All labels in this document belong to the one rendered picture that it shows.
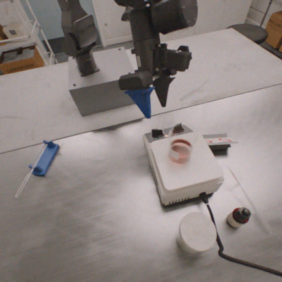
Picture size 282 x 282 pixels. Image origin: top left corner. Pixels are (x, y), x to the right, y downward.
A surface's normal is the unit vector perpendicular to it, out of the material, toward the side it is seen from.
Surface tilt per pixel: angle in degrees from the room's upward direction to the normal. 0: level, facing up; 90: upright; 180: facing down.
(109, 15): 90
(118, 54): 1
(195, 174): 0
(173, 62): 70
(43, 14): 90
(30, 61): 86
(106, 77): 1
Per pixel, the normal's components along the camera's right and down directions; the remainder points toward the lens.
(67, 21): -0.54, 0.28
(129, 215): -0.07, -0.60
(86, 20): 0.84, 0.46
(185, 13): 0.75, 0.15
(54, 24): 0.26, 0.76
